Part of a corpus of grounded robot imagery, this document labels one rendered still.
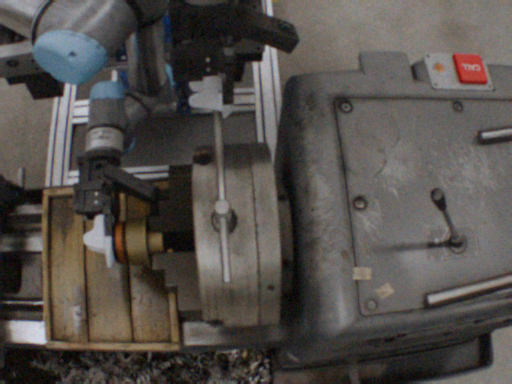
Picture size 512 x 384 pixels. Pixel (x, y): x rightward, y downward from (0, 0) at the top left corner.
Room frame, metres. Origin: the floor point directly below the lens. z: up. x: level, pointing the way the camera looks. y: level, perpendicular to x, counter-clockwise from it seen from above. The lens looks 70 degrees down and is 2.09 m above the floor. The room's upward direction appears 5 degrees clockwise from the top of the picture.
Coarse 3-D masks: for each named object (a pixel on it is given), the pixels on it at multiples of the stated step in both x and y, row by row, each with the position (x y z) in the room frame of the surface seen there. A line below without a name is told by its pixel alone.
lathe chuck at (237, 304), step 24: (240, 144) 0.42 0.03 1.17; (192, 168) 0.35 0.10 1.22; (216, 168) 0.35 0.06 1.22; (240, 168) 0.36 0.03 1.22; (192, 192) 0.31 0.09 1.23; (216, 192) 0.31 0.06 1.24; (240, 192) 0.31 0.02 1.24; (240, 216) 0.28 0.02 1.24; (216, 240) 0.24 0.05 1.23; (240, 240) 0.24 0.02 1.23; (216, 264) 0.21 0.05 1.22; (240, 264) 0.21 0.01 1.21; (216, 288) 0.17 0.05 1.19; (240, 288) 0.18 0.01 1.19; (216, 312) 0.14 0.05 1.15; (240, 312) 0.15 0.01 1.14
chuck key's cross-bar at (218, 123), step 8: (216, 112) 0.39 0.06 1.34; (216, 120) 0.38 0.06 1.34; (216, 128) 0.37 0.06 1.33; (216, 136) 0.36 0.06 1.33; (216, 144) 0.35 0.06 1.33; (216, 152) 0.34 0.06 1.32; (216, 160) 0.33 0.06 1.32; (224, 160) 0.33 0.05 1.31; (224, 168) 0.32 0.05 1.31; (224, 176) 0.31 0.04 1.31; (224, 184) 0.30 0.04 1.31; (224, 192) 0.28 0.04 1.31; (224, 224) 0.24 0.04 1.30; (224, 232) 0.23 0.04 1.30; (224, 240) 0.22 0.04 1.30; (224, 248) 0.21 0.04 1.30; (224, 256) 0.20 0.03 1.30; (224, 264) 0.19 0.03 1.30; (224, 272) 0.18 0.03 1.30; (224, 280) 0.17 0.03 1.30
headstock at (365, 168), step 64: (320, 128) 0.42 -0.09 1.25; (384, 128) 0.43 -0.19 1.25; (448, 128) 0.45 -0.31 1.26; (320, 192) 0.32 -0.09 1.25; (384, 192) 0.32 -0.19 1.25; (448, 192) 0.33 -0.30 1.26; (320, 256) 0.22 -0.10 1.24; (384, 256) 0.22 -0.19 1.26; (448, 256) 0.23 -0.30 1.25; (320, 320) 0.13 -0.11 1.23; (384, 320) 0.13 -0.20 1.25; (448, 320) 0.13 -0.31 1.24
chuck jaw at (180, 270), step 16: (160, 256) 0.23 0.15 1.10; (176, 256) 0.24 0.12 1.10; (192, 256) 0.24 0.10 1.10; (160, 272) 0.21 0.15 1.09; (176, 272) 0.21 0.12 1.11; (192, 272) 0.21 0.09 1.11; (176, 288) 0.18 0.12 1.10; (192, 288) 0.18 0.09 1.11; (192, 304) 0.16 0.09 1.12; (208, 320) 0.13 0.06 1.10
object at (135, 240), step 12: (144, 216) 0.30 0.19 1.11; (120, 228) 0.27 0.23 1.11; (132, 228) 0.27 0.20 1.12; (144, 228) 0.28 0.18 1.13; (120, 240) 0.25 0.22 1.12; (132, 240) 0.25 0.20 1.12; (144, 240) 0.25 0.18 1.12; (156, 240) 0.26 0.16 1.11; (120, 252) 0.23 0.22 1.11; (132, 252) 0.23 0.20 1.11; (144, 252) 0.24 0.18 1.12; (156, 252) 0.24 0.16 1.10; (132, 264) 0.22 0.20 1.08; (144, 264) 0.22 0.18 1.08
